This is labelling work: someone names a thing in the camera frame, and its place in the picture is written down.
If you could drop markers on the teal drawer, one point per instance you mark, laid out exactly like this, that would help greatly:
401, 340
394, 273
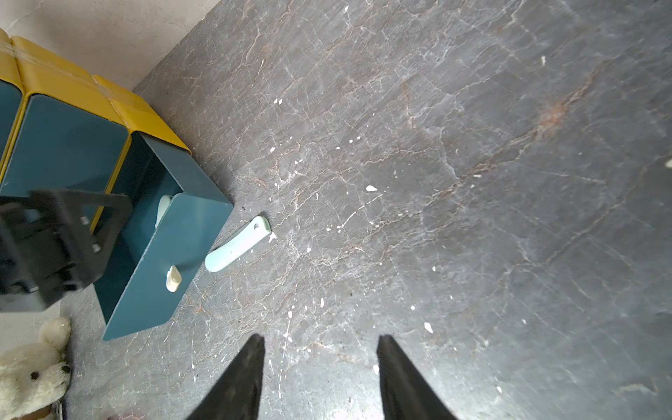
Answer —
62, 147
151, 268
10, 101

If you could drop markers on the yellow drawer cabinet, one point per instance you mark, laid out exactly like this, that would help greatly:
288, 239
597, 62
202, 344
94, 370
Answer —
35, 70

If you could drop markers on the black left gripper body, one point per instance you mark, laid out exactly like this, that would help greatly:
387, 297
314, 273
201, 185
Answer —
38, 251

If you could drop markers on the mint knife vertical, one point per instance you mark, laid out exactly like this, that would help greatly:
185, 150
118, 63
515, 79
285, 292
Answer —
164, 203

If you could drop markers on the mint knife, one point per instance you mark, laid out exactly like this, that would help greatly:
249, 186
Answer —
244, 240

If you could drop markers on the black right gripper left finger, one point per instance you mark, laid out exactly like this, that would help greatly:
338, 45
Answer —
237, 393

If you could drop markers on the white plush teddy bear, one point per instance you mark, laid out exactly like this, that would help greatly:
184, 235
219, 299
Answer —
36, 376

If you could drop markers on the teal top drawer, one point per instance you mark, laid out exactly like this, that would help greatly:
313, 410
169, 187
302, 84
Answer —
10, 101

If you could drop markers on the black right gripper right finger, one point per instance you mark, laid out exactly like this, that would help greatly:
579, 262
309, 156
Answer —
404, 392

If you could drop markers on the teal bottom drawer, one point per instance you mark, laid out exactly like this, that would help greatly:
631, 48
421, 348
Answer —
151, 268

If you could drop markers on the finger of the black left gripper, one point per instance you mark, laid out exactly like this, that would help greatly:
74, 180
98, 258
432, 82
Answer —
87, 250

